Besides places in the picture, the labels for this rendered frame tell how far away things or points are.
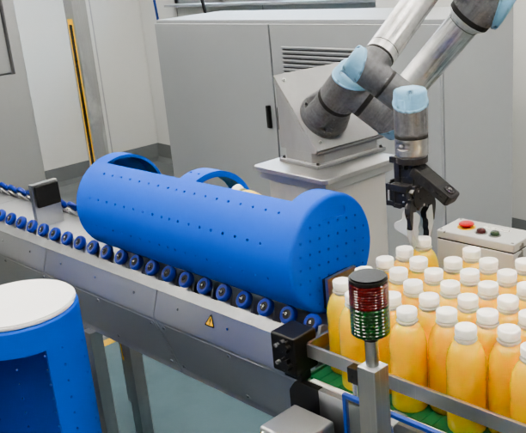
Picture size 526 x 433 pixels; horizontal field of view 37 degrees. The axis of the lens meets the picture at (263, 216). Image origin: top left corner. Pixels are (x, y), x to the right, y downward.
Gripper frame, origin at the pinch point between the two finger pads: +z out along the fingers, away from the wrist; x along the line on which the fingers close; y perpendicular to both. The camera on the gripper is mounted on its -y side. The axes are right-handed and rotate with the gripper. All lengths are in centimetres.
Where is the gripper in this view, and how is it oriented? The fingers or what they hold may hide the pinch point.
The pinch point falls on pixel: (422, 240)
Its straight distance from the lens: 185.9
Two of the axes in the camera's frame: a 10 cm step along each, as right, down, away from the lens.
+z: 0.9, 9.4, 3.2
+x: -7.2, 2.8, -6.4
